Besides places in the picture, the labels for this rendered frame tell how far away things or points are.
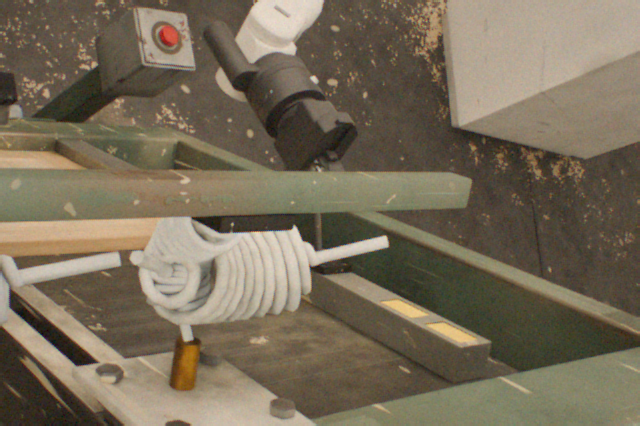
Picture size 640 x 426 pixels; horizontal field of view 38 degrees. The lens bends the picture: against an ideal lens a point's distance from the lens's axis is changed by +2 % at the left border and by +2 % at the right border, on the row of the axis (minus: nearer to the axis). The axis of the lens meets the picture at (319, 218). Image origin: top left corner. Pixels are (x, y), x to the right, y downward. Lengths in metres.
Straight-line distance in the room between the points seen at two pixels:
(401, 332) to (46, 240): 0.45
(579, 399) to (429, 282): 0.59
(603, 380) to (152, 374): 0.36
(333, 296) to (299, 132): 0.21
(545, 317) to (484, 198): 2.71
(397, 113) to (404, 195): 3.07
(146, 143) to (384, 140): 1.87
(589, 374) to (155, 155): 1.16
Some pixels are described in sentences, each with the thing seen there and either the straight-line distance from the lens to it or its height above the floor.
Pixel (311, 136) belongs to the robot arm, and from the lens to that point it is 1.09.
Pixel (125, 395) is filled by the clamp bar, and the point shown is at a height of 1.84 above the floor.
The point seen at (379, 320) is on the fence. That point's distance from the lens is 1.02.
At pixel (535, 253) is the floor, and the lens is 4.04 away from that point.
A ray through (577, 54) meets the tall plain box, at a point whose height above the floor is 0.63.
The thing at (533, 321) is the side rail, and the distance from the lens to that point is 1.18.
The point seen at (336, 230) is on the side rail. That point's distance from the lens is 1.42.
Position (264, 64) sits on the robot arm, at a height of 1.50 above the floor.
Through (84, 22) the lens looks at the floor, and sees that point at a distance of 2.91.
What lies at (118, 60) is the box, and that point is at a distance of 1.86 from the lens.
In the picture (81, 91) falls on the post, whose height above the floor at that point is 0.62.
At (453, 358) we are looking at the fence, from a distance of 0.95.
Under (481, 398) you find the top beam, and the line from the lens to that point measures 0.67.
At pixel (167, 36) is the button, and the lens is 1.81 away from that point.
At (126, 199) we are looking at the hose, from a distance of 0.43.
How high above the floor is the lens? 2.34
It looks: 48 degrees down
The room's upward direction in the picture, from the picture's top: 69 degrees clockwise
